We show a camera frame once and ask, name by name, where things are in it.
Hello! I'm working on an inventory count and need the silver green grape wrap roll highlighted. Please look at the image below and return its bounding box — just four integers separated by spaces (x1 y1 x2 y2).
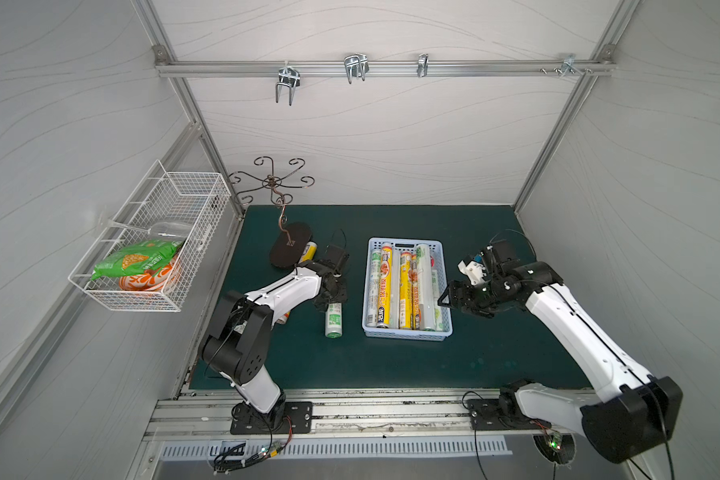
325 303 343 338

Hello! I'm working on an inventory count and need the white green plastic wrap roll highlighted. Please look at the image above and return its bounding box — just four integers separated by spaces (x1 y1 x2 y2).
430 254 445 332

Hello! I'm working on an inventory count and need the yellow PE wrap roll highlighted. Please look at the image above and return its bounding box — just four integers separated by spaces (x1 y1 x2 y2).
376 243 393 328

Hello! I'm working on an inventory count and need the white translucent wrap roll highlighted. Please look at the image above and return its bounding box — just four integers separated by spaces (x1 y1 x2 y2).
365 249 382 328

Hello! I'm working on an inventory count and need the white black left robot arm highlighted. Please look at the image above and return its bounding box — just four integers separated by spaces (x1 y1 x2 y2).
198 255 347 423

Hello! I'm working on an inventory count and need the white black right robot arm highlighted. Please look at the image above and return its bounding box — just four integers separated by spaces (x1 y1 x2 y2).
438 240 683 463

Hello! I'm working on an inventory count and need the light blue perforated plastic basket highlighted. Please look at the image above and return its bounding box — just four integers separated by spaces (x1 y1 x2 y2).
361 238 453 341

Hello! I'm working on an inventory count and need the brown metal hook stand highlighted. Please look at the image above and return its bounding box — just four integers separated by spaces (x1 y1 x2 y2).
228 156 315 269

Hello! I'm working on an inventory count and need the orange snack package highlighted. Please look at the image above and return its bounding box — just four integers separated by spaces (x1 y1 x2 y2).
118 259 176 292

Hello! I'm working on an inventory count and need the green snack bag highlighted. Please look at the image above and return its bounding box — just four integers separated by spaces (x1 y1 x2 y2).
91 239 184 281

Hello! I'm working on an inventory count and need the double metal hook left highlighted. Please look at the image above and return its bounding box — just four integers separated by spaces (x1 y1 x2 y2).
275 65 301 106

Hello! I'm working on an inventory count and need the double metal hook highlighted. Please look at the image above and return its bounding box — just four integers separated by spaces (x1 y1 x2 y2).
275 65 301 106
344 53 370 84

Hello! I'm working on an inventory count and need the double metal hook middle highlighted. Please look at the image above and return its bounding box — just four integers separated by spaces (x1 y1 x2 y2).
344 53 370 84

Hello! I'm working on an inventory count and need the single metal hook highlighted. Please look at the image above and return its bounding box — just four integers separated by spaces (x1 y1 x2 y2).
417 53 429 78

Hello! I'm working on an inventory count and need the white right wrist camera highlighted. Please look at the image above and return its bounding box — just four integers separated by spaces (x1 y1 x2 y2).
458 259 489 287

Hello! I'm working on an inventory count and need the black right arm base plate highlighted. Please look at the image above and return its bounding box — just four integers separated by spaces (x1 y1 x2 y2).
461 391 552 433

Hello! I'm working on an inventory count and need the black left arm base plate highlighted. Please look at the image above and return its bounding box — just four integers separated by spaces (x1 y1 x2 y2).
229 401 314 435

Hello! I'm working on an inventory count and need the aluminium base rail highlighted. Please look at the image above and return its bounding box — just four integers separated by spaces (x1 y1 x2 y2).
143 386 637 442

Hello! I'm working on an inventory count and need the white wire wall basket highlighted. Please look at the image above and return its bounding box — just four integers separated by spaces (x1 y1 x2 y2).
68 161 230 312

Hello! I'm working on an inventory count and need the aluminium crossbar rail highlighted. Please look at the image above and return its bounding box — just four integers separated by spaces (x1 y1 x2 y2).
155 55 616 80

